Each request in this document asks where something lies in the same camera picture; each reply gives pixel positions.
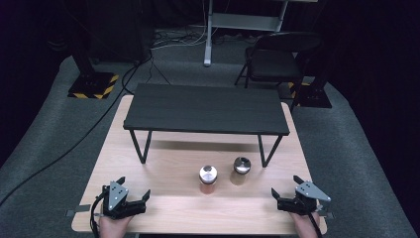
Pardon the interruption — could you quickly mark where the black stand with striped base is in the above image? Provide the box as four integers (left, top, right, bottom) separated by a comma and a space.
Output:
66, 31, 120, 100
286, 77, 333, 110

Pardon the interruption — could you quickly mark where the glass jar with orange contents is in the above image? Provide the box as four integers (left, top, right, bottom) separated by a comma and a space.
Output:
198, 165, 219, 195

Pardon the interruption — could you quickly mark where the person's left hand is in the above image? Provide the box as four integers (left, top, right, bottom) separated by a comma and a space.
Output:
98, 214, 135, 238

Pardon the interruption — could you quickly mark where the right hand-held gripper cable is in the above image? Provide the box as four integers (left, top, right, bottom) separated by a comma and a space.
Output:
307, 212, 324, 238

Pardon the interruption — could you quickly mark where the left hand-held gripper cable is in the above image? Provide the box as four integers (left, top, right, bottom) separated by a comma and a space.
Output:
89, 193, 107, 238

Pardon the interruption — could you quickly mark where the black shelf with metal legs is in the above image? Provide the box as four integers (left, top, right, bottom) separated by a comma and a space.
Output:
122, 82, 291, 169

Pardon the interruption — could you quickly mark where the grey tape strip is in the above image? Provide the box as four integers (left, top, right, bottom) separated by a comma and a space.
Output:
315, 208, 335, 220
64, 203, 92, 218

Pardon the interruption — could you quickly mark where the white desk frame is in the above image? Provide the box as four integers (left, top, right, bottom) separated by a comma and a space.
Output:
202, 0, 320, 67

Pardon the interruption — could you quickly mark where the hand-held gripper cable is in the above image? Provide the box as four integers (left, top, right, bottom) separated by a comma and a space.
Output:
307, 212, 324, 238
89, 193, 107, 238

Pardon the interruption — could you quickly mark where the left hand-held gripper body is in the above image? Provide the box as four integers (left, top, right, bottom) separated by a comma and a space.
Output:
101, 179, 148, 220

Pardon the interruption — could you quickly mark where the long black floor cable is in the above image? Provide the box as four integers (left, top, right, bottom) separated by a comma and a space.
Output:
0, 54, 154, 207

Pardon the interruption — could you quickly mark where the bundle of floor cables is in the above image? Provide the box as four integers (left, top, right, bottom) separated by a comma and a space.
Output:
151, 27, 212, 52

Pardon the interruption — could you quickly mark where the person's right hand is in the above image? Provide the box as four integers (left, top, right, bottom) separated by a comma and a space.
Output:
289, 211, 321, 238

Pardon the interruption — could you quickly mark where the glass jar with brown contents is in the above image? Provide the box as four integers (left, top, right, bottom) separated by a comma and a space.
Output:
229, 156, 253, 187

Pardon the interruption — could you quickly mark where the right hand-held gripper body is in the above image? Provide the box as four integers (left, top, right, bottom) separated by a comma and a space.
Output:
276, 180, 332, 217

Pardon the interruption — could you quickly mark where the black folding chair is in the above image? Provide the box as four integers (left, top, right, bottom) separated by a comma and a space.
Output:
234, 31, 324, 112

